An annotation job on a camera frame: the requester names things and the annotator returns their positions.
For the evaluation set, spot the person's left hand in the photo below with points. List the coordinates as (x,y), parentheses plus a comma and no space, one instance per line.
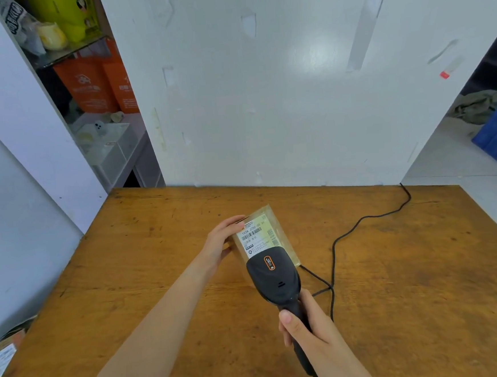
(218,246)

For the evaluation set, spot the person's right hand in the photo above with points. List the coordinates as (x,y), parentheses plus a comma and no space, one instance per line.
(325,343)

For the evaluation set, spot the black barcode scanner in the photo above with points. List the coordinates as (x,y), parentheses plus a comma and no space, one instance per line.
(273,278)

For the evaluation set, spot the small yellowish taped box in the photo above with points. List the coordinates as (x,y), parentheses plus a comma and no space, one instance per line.
(284,239)

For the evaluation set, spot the orange taped cardboard box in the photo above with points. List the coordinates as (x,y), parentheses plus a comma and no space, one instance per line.
(4,355)

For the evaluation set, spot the person's left forearm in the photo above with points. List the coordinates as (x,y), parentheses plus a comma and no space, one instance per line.
(145,344)

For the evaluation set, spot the wooden table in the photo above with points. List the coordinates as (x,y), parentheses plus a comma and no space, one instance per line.
(411,289)

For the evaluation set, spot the clear plastic storage bin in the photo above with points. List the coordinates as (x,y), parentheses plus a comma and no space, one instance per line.
(108,150)

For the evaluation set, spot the metal storage shelf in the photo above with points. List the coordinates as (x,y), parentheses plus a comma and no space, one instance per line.
(66,52)

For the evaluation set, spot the pale yellow roll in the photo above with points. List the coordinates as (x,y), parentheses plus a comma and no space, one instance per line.
(52,37)

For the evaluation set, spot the yellow bag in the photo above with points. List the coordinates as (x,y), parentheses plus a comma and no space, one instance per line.
(67,16)

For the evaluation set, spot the olive green cloth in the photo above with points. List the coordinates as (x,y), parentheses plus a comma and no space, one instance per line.
(478,108)

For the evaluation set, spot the small red sticker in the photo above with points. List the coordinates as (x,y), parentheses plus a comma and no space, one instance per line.
(445,75)

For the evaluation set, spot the black shelving rack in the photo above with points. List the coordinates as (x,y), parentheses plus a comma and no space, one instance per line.
(492,68)

